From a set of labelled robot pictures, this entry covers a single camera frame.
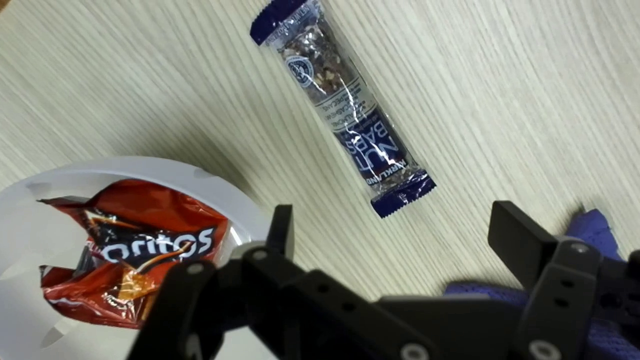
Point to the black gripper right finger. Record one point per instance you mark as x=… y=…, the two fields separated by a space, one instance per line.
x=563 y=282

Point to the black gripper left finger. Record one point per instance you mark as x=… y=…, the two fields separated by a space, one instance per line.
x=296 y=314

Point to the orange Doritos chip packet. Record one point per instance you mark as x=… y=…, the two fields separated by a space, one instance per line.
x=135 y=234

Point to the dark blue nut bar packet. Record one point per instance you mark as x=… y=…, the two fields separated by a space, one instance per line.
x=300 y=34

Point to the translucent white plastic bowl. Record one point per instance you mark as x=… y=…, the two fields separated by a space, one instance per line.
x=34 y=234

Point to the dark blue cloth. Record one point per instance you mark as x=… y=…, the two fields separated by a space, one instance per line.
x=606 y=338

